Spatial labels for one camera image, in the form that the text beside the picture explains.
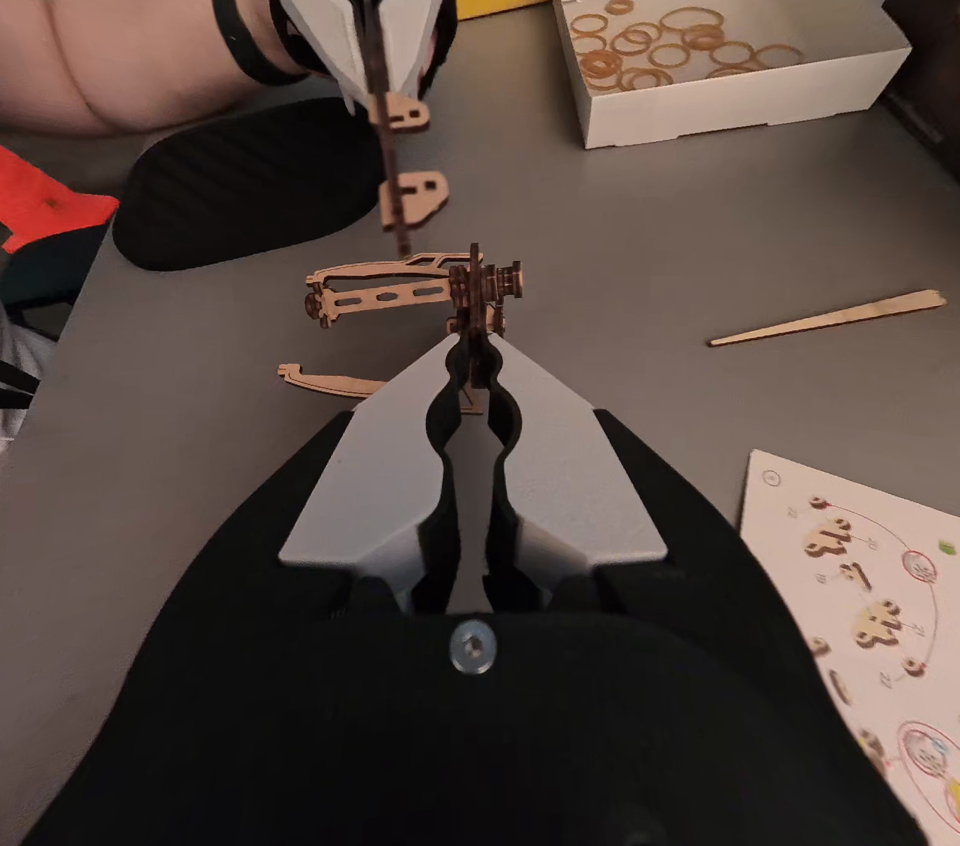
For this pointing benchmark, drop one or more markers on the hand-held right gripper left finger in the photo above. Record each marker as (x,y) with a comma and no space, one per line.
(360,486)

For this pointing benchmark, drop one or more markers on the pile of rubber bands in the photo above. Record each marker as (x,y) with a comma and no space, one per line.
(600,66)

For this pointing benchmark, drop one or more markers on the orange cloth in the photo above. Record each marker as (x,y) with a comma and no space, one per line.
(45,201)

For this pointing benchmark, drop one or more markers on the white cardboard box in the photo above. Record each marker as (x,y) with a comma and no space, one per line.
(712,111)

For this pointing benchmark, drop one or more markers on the wooden strip with two tabs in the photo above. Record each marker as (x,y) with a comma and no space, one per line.
(405,201)

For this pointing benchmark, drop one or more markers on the thin wooden stick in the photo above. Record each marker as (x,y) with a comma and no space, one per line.
(825,317)

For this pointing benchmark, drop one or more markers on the curved flat wooden part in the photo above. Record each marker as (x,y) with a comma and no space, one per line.
(330,381)

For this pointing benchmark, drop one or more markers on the printed instruction sheet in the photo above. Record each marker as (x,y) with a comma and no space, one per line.
(862,561)

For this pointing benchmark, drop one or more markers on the wooden model frame with wheels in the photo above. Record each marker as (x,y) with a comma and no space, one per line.
(390,295)

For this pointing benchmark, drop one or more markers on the person's left hand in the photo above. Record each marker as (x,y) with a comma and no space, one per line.
(150,44)

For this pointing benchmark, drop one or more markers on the person's left forearm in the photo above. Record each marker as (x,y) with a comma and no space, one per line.
(30,36)

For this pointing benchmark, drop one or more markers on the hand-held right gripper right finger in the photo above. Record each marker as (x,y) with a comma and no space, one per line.
(577,494)

